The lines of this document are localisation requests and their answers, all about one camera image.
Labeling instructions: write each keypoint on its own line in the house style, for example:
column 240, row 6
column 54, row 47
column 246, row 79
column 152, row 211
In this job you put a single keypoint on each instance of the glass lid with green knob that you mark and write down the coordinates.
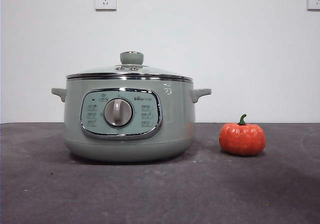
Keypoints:
column 131, row 57

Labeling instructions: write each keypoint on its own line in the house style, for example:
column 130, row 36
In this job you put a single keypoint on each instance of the orange toy pumpkin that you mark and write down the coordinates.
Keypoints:
column 241, row 140

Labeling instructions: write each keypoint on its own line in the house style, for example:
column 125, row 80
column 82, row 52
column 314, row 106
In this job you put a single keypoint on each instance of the sage green electric pot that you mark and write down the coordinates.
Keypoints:
column 175, row 123

